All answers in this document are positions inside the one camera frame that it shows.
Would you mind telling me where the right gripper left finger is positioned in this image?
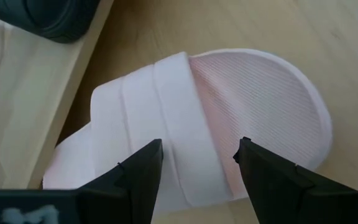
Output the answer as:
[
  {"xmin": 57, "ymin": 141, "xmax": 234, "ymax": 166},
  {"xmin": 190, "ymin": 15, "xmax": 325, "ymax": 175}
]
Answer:
[{"xmin": 76, "ymin": 138, "xmax": 164, "ymax": 224}]

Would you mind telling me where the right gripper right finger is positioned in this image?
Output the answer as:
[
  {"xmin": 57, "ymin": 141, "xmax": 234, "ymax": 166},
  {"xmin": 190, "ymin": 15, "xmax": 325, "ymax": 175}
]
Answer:
[{"xmin": 232, "ymin": 136, "xmax": 358, "ymax": 224}]

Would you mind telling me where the pink rubber slide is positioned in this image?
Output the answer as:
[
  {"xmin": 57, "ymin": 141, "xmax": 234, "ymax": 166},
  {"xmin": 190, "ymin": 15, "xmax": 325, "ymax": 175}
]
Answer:
[{"xmin": 42, "ymin": 48, "xmax": 334, "ymax": 218}]

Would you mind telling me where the black rubber slide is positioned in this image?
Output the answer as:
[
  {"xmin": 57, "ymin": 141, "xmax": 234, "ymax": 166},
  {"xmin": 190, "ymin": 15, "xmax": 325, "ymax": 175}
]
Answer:
[{"xmin": 0, "ymin": 0, "xmax": 101, "ymax": 44}]

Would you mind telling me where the wooden shelf black metal frame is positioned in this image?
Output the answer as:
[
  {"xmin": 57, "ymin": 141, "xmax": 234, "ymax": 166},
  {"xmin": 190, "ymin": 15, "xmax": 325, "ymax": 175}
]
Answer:
[{"xmin": 0, "ymin": 0, "xmax": 115, "ymax": 190}]

